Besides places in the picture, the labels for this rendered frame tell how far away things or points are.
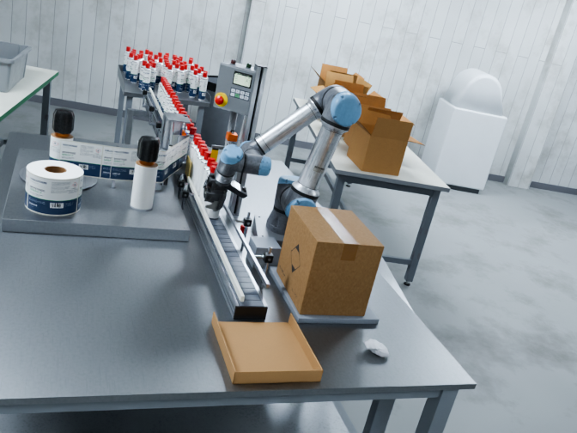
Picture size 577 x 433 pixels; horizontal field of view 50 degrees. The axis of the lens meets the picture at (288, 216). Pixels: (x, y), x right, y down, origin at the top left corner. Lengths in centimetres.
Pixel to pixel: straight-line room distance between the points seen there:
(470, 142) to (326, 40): 196
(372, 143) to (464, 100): 311
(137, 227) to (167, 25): 489
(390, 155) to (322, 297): 221
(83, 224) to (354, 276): 101
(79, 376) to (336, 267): 85
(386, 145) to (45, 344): 283
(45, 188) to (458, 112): 533
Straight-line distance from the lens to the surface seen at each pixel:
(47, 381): 170
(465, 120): 710
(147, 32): 716
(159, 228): 243
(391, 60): 745
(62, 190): 241
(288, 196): 241
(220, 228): 251
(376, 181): 417
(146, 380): 171
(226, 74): 266
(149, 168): 250
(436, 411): 211
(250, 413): 263
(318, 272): 202
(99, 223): 241
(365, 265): 206
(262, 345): 191
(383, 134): 409
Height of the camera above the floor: 187
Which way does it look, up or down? 21 degrees down
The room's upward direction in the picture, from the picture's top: 13 degrees clockwise
